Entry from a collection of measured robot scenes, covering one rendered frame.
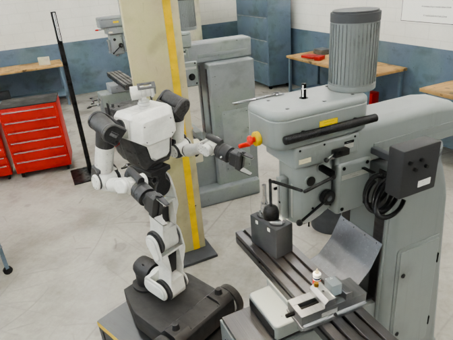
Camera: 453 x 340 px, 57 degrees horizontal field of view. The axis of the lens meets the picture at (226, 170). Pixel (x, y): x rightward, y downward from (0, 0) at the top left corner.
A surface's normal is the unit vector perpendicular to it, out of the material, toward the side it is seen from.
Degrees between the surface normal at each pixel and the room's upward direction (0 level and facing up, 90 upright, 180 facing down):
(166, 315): 0
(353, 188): 90
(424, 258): 88
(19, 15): 90
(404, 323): 88
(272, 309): 0
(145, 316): 0
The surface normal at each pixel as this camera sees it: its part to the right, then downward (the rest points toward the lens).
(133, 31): 0.43, 0.36
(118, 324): -0.07, -0.90
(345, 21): -0.63, 0.37
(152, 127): 0.74, 0.24
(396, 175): -0.90, 0.24
